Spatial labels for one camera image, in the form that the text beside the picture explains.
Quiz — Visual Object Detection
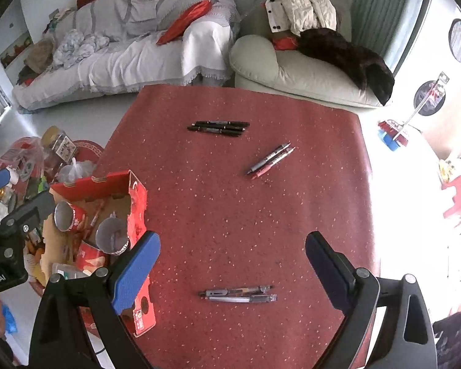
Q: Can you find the grey green armchair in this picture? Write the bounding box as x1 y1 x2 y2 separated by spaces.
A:
230 0 392 108

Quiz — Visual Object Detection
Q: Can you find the sofa with white grey cover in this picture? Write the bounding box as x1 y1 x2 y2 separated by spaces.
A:
11 0 242 115

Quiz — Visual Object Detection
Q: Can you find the grey translucent pen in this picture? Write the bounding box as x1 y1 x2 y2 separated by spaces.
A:
199 285 274 297
208 294 278 304

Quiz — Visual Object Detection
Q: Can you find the beige jacket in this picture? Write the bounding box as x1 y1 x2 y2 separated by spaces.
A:
264 0 338 35

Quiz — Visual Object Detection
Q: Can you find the person's dark clothing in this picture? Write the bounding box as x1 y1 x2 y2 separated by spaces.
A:
432 309 461 369

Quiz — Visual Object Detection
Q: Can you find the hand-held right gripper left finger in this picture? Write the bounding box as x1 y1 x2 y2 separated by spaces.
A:
29 231 162 369

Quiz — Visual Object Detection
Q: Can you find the red click pen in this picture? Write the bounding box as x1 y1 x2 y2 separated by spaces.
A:
251 147 296 179

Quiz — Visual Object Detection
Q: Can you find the red round mat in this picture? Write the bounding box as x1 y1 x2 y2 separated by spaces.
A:
71 140 105 166

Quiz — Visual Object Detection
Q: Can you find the green curtain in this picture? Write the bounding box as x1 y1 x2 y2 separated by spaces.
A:
349 0 435 70

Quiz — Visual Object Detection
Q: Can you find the crumpled floral cloth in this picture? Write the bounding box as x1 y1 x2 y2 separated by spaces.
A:
52 29 110 70

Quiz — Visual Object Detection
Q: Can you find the clear plastic container green label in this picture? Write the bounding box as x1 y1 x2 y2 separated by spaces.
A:
52 262 93 280

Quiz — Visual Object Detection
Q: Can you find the red and blue broom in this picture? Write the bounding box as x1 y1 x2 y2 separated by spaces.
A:
377 72 450 151

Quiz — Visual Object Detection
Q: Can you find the grey click pen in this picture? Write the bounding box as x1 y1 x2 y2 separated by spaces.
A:
247 143 291 175

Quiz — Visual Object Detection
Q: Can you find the glass jar with yellow lid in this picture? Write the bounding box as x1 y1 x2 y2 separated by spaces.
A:
41 125 78 164

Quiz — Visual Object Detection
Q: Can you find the white plastic bag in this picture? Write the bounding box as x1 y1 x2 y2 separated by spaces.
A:
57 157 97 183

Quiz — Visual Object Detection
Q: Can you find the red speckled tablecloth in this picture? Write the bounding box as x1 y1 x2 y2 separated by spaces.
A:
77 85 381 369

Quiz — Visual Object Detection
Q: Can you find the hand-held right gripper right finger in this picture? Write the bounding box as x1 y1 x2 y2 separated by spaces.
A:
305 231 439 369

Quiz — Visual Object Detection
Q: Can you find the blue plastic item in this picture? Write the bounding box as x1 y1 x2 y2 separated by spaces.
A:
1 304 18 335

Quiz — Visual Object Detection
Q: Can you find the brown hat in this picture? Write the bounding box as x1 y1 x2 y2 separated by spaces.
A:
25 39 55 73

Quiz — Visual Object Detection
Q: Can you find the dark brown fur coat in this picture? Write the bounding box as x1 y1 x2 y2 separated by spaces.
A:
297 28 396 105

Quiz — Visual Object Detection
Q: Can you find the small red cloth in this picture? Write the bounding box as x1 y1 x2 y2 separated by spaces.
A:
273 35 302 51

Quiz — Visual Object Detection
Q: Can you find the red plastic stool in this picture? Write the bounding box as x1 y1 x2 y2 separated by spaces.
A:
442 171 461 220

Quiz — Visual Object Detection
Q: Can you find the red cardboard box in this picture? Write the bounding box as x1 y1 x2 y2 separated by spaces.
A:
41 169 158 339

